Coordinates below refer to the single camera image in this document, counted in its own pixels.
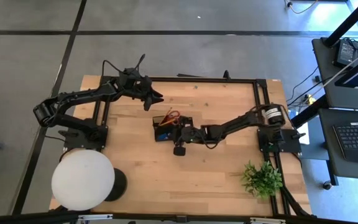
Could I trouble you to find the black laptop cart shelf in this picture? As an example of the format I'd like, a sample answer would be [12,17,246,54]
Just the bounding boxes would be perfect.
[318,108,358,181]

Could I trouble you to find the white paper sheet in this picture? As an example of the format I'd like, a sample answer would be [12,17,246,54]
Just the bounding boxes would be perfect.
[297,122,311,146]

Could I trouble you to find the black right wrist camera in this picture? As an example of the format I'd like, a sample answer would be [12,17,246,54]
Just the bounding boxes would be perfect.
[173,145,187,157]

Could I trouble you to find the green artificial plant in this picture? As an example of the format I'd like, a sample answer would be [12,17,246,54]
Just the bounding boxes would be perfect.
[241,159,284,202]

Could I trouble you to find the black round lamp base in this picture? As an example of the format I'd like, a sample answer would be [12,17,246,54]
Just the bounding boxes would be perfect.
[104,167,128,202]

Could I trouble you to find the black monitor cart shelf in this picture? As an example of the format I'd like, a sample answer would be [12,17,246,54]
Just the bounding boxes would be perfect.
[311,37,358,112]

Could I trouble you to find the silver metal bracket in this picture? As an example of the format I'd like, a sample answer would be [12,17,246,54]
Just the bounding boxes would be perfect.
[78,213,114,222]
[249,217,287,224]

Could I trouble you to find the yellow power plug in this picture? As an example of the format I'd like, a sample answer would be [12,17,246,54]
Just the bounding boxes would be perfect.
[303,94,317,106]

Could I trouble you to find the white cable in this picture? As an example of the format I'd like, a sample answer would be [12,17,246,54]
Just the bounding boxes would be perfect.
[309,45,358,94]

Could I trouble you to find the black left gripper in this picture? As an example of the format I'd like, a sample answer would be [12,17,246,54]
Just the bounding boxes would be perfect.
[116,68,165,112]

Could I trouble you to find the black cart pole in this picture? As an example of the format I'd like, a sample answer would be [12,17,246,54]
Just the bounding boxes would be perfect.
[324,0,358,48]

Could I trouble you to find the black floor cable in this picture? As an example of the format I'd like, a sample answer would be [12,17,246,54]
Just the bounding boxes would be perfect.
[286,67,323,108]

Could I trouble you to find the black mesh desk organizer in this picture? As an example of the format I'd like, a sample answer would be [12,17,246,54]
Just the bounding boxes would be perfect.
[152,114,196,142]

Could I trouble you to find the black laptop keyboard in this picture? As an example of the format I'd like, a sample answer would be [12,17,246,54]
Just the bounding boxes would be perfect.
[333,121,358,165]

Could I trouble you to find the black power adapter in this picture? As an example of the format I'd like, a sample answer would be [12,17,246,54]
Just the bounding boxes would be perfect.
[333,39,358,68]

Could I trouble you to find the red-handled scissors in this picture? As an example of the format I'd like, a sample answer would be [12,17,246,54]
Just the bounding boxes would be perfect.
[165,110,181,126]

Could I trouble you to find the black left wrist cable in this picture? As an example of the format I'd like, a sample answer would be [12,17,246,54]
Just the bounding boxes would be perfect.
[101,54,146,82]

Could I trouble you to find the black aluminium table frame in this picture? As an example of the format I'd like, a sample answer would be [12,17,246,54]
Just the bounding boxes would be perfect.
[95,70,313,218]

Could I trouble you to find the black camera mount beam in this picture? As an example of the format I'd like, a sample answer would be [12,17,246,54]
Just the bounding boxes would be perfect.
[0,210,358,224]

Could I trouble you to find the yellow cable with black plug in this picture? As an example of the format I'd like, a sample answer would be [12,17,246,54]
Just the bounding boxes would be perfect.
[285,0,319,15]

